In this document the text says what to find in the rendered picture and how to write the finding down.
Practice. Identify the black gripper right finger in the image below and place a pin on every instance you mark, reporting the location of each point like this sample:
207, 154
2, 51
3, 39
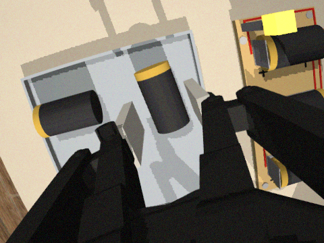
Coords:
229, 210

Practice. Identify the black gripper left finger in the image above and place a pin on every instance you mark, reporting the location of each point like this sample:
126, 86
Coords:
90, 198

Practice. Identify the black battery with yellow end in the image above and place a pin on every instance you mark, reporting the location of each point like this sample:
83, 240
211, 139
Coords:
305, 45
68, 114
287, 177
313, 97
162, 97

